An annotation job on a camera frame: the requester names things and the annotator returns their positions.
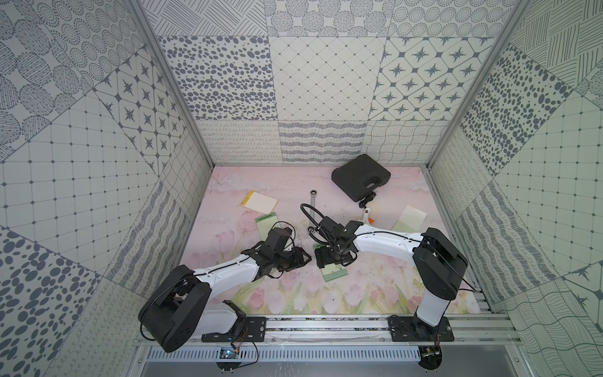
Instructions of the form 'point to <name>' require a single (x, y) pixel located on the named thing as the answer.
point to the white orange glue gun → (366, 216)
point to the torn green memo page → (411, 221)
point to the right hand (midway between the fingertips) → (329, 263)
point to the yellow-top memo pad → (260, 202)
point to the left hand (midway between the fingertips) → (314, 263)
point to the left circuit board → (228, 353)
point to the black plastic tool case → (360, 177)
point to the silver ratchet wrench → (312, 193)
